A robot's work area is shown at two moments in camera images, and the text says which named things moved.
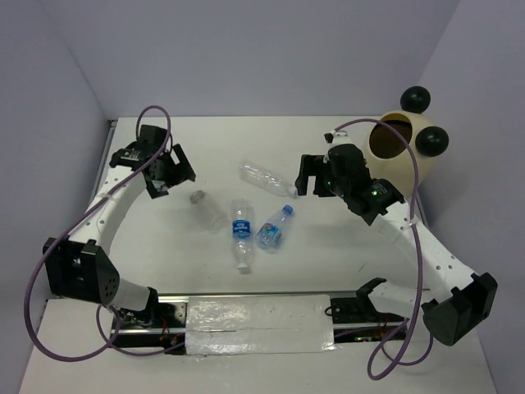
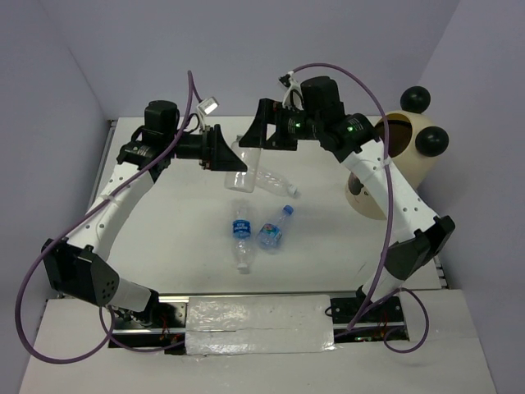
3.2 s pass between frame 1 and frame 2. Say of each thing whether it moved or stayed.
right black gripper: moved
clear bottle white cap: stayed
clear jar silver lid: moved
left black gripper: moved
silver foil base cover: stayed
